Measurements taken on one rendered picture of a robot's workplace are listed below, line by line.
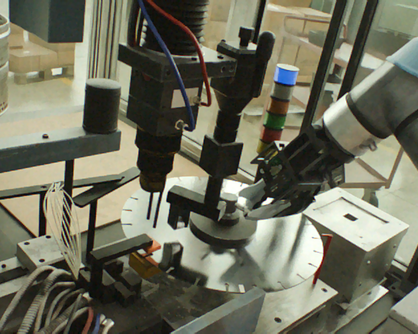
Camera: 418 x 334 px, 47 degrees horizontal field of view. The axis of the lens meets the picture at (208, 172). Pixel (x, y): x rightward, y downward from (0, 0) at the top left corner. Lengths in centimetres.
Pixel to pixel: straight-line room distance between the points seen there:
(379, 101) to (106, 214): 73
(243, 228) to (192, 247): 10
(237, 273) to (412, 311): 30
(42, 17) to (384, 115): 42
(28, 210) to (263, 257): 60
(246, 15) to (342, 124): 73
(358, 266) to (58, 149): 58
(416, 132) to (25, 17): 49
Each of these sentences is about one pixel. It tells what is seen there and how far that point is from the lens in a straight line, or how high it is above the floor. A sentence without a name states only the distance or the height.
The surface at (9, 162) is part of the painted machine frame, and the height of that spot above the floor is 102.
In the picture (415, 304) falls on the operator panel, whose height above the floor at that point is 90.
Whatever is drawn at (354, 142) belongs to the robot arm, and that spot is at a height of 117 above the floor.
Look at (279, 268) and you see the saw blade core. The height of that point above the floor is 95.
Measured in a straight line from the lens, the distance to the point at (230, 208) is 77.
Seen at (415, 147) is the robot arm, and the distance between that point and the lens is 59.
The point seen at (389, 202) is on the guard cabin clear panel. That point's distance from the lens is 115.
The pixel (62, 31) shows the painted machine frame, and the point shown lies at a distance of 63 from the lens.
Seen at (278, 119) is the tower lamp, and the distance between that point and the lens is 101.
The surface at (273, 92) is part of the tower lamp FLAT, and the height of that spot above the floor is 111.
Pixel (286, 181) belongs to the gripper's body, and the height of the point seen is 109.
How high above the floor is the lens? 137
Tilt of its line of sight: 26 degrees down
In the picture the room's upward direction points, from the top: 11 degrees clockwise
